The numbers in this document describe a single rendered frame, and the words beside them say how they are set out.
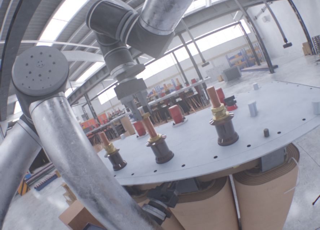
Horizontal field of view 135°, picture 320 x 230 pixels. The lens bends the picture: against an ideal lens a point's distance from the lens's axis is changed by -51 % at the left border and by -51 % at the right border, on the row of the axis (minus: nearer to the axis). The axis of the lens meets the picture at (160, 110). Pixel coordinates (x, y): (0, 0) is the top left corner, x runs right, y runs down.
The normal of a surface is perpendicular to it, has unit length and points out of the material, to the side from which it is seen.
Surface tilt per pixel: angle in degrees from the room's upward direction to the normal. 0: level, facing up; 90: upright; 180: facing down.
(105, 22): 117
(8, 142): 65
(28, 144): 105
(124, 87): 90
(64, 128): 79
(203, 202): 90
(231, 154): 0
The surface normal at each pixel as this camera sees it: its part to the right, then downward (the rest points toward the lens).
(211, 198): 0.09, 0.07
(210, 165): -0.47, -0.84
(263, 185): -0.34, 0.27
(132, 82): 0.76, -0.28
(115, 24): -0.07, 0.57
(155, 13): -0.47, 0.78
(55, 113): 0.61, -0.41
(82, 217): 0.86, -0.35
